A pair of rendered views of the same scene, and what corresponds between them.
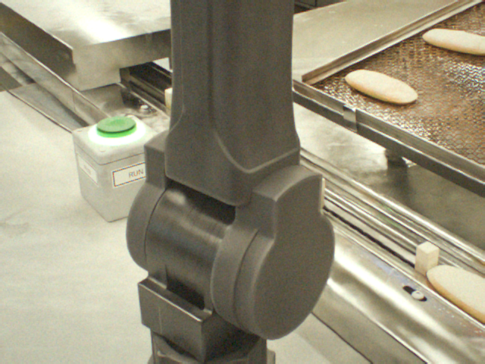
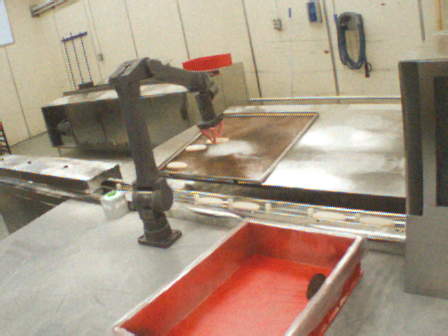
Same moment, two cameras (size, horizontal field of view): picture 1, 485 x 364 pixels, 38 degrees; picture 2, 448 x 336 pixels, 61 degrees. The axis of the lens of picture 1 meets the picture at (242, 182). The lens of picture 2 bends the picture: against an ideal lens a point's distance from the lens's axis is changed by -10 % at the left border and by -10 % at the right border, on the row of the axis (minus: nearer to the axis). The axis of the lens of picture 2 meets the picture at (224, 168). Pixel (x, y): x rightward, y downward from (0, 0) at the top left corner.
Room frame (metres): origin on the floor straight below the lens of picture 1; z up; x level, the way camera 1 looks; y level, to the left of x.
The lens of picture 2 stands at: (-0.82, 0.13, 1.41)
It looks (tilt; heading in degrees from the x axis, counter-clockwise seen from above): 20 degrees down; 343
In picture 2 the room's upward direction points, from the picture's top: 12 degrees counter-clockwise
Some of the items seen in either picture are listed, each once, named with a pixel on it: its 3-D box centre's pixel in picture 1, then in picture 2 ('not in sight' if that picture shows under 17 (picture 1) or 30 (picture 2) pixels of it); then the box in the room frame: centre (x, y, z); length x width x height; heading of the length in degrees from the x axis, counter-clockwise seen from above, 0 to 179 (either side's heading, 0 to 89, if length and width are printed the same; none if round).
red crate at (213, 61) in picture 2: not in sight; (207, 62); (4.10, -1.41, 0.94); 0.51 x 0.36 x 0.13; 37
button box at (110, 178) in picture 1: (125, 180); (116, 208); (0.63, 0.12, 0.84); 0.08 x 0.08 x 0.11; 33
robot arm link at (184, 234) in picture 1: (222, 259); (152, 201); (0.35, 0.01, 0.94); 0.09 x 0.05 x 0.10; 137
